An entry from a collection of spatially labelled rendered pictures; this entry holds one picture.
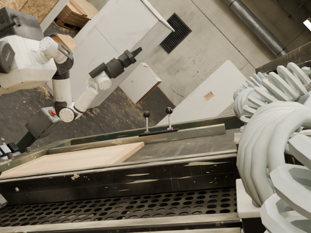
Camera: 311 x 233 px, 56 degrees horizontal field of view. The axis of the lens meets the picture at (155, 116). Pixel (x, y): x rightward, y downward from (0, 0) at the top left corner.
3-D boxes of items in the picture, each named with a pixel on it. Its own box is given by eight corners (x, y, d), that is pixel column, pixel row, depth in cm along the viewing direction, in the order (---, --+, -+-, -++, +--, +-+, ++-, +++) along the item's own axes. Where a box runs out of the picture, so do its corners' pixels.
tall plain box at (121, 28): (73, 82, 481) (147, 1, 435) (97, 109, 477) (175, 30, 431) (39, 83, 395) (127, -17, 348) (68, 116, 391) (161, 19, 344)
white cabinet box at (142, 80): (124, 84, 694) (145, 63, 675) (140, 102, 690) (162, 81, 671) (117, 84, 651) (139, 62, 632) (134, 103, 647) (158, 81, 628)
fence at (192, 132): (54, 155, 164) (52, 148, 164) (225, 131, 139) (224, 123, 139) (49, 156, 160) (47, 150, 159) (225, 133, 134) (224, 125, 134)
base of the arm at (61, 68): (34, 71, 148) (33, 49, 144) (55, 70, 158) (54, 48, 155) (54, 76, 140) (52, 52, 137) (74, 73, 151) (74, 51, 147)
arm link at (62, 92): (52, 122, 153) (47, 80, 145) (60, 113, 165) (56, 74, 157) (74, 122, 153) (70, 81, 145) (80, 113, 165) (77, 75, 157)
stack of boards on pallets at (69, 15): (82, 15, 867) (92, 3, 855) (105, 40, 860) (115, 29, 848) (27, -8, 631) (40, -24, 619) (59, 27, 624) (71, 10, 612)
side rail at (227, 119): (78, 154, 189) (75, 137, 188) (256, 131, 159) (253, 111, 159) (74, 156, 183) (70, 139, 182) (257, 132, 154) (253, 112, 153)
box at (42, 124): (35, 123, 194) (52, 105, 190) (46, 137, 193) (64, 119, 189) (23, 126, 183) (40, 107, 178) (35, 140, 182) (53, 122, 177)
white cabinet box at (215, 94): (149, 132, 587) (228, 60, 532) (169, 154, 583) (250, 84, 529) (140, 138, 529) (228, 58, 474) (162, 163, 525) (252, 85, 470)
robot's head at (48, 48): (34, 42, 122) (51, 34, 119) (51, 55, 130) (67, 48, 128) (34, 54, 119) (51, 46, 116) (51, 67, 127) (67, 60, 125)
